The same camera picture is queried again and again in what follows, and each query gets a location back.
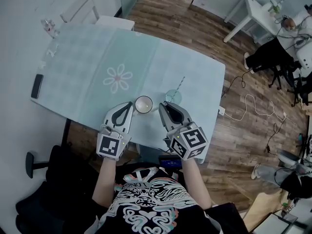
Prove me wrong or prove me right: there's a pale green flower tablecloth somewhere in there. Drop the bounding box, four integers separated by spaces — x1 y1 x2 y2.
30 22 226 165

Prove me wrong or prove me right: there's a black swivel chair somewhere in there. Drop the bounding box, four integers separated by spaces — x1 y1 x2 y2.
268 61 312 108

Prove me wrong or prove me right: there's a person's right forearm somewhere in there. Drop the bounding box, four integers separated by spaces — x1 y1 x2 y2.
181 157 213 211

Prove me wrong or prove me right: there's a white cable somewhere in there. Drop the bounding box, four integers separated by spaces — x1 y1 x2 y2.
223 94 298 129

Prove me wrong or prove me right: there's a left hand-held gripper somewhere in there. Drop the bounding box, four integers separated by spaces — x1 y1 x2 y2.
96 101 136 162

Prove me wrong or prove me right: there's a white chair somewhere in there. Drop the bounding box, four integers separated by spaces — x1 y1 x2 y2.
59 0 136 31

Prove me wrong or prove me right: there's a clear glass cup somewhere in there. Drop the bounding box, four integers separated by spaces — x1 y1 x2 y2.
165 89 183 105

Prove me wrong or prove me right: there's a green bottle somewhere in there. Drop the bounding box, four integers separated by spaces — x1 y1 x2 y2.
268 0 283 16

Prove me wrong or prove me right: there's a white mug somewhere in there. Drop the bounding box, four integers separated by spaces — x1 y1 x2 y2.
134 95 159 115

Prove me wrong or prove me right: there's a black phone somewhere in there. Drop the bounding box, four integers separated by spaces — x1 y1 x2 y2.
31 74 44 100

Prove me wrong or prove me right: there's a person's left forearm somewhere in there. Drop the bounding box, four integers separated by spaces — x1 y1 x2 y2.
92 156 118 208

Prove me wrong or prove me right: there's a cardboard box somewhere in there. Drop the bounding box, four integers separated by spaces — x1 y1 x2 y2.
243 190 297 234

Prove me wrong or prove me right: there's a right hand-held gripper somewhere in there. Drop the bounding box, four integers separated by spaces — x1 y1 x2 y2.
158 101 209 161

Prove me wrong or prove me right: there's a small black screen device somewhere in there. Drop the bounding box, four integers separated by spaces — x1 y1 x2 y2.
158 155 183 171

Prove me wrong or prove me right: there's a white headset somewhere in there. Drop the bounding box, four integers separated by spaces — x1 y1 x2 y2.
294 39 312 71

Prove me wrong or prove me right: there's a white side table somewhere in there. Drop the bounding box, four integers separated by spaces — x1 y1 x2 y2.
223 0 312 49

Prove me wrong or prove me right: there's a black printed T-shirt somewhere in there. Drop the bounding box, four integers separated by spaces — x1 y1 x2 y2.
84 166 247 234

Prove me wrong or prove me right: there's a black office chair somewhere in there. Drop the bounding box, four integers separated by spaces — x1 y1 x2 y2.
15 144 117 234

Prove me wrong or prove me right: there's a black cable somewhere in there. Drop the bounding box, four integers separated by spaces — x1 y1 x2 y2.
220 68 253 100
265 122 279 154

